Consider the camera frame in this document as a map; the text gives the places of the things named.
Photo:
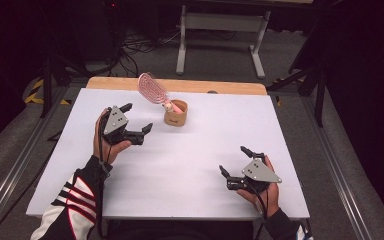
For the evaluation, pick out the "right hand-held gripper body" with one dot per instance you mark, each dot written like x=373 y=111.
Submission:
x=259 y=173

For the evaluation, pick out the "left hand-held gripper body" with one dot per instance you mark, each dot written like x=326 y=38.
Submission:
x=116 y=122

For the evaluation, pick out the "pink hairbrush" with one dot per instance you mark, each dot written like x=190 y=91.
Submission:
x=152 y=89

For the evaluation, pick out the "person's right hand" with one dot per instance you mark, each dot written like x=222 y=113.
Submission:
x=266 y=200

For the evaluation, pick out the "person's left hand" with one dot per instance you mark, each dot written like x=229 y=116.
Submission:
x=108 y=151

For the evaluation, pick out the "black tripod stand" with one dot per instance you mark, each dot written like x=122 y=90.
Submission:
x=313 y=83
x=51 y=83

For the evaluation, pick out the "yellow black hazard tape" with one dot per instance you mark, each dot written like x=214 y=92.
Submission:
x=35 y=96

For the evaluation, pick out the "aluminium rail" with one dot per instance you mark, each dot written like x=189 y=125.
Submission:
x=16 y=166
x=340 y=173

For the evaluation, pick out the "grey metal table frame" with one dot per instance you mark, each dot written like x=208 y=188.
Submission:
x=221 y=23

